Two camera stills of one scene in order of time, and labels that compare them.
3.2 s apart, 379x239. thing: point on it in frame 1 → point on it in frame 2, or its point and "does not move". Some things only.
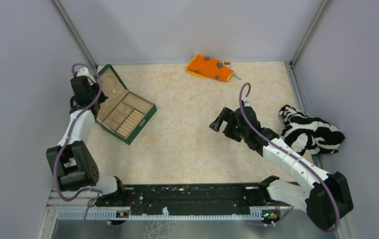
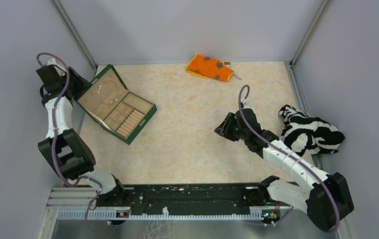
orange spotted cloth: x=209 y=68 does not move
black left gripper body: x=94 y=94 → x=76 y=84
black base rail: x=191 y=198 does not move
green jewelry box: x=123 y=113 does not move
